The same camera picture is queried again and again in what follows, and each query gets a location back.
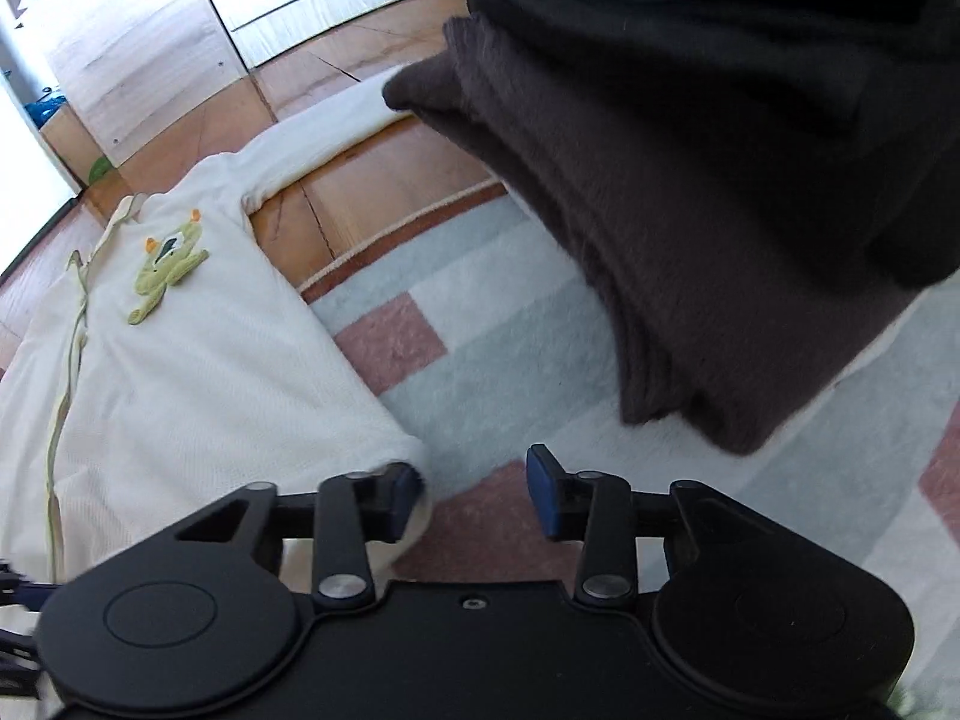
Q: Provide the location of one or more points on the dark brown folded cloth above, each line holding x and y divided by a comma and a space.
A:
637, 240

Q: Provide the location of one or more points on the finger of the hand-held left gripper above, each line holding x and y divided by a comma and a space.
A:
15, 649
34, 592

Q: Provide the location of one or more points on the light wood cabinet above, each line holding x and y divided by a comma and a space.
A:
142, 52

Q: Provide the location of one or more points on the white door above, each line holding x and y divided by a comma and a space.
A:
30, 180

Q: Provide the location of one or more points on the black folded cloth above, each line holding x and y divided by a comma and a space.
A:
712, 30

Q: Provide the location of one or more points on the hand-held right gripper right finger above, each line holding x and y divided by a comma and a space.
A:
544, 491

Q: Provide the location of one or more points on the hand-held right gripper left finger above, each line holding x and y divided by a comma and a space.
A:
401, 499

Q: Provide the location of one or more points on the blue bag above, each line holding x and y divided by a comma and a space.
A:
45, 109

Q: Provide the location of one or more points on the white garment with green trim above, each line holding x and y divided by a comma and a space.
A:
187, 360

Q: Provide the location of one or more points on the grey white brown rug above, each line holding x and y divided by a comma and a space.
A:
487, 390

